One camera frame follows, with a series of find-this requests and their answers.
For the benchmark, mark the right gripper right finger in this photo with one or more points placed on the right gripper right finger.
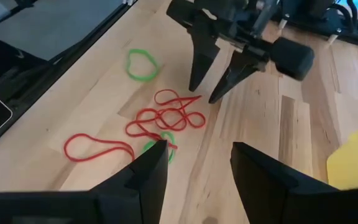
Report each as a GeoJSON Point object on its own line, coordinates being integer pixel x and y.
{"type": "Point", "coordinates": [269, 196]}

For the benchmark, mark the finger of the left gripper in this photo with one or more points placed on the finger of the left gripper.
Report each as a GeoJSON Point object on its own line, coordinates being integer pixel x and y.
{"type": "Point", "coordinates": [235, 77]}
{"type": "Point", "coordinates": [202, 56]}

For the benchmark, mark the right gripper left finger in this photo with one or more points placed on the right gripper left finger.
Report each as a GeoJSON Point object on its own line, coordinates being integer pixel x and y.
{"type": "Point", "coordinates": [141, 193]}

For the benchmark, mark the red rubber band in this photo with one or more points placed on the red rubber band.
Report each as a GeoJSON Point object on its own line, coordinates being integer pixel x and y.
{"type": "Point", "coordinates": [65, 148]}
{"type": "Point", "coordinates": [204, 120]}
{"type": "Point", "coordinates": [166, 90]}

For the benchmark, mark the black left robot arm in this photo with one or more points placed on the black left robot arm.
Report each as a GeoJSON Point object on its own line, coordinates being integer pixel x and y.
{"type": "Point", "coordinates": [315, 12]}

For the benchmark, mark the small green rubber band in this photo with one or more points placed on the small green rubber band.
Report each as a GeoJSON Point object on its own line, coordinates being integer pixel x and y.
{"type": "Point", "coordinates": [167, 132]}

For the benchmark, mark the yellow translucent plastic bin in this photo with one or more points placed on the yellow translucent plastic bin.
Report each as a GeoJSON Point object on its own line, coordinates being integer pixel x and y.
{"type": "Point", "coordinates": [356, 158]}

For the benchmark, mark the black aluminium table frame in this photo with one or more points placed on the black aluminium table frame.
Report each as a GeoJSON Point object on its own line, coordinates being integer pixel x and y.
{"type": "Point", "coordinates": [82, 43]}

